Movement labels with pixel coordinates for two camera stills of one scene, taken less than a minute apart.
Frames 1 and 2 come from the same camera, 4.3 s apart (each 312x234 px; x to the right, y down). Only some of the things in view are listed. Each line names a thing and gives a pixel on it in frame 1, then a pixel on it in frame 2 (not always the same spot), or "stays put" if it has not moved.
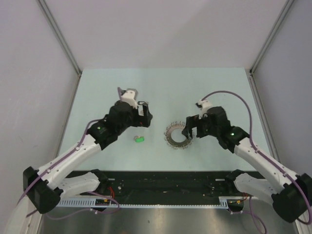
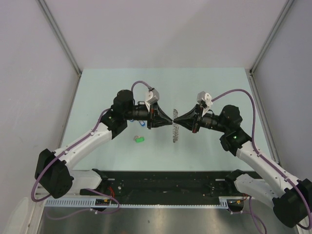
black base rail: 166,183 stays put
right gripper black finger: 190,122 to 188,123
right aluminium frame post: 285,8 stays put
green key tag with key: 139,139 stays put
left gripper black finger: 147,116 to 157,123
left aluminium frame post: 49,18 stays put
